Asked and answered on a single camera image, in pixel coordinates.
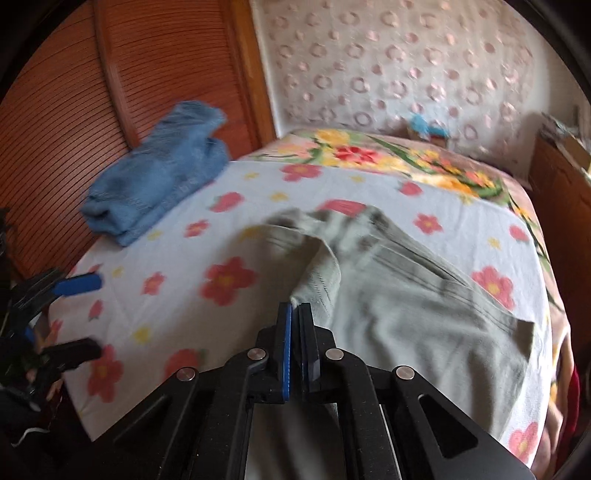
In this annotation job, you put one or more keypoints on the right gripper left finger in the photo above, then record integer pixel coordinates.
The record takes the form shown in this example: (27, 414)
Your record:
(196, 425)

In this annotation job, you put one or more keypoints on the circle-patterned sheer curtain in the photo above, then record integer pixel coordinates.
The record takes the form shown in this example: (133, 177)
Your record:
(477, 69)

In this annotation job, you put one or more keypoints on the pink floral blanket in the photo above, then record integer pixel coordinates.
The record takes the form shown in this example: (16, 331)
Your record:
(421, 163)

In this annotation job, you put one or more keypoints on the cardboard box on cabinet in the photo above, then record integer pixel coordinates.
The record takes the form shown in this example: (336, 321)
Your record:
(562, 138)

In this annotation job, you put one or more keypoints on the folded blue jeans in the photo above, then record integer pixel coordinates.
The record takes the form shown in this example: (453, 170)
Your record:
(179, 157)

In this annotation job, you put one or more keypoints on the grey-green shorts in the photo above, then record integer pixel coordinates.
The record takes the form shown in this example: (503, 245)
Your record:
(392, 301)

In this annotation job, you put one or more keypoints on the blue item box on bed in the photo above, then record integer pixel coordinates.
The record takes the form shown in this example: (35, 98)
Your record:
(420, 129)

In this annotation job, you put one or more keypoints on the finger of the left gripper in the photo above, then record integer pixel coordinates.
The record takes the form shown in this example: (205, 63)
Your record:
(77, 285)
(70, 355)

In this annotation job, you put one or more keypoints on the wooden side cabinet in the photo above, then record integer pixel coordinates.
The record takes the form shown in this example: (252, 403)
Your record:
(561, 197)

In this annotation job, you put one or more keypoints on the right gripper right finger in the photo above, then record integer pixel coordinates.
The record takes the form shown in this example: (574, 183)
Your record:
(394, 424)

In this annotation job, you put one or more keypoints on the white floral bed sheet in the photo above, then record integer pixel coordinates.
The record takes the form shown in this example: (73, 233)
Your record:
(185, 294)

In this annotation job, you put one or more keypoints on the wooden wardrobe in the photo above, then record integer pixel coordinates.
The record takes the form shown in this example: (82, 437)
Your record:
(84, 82)

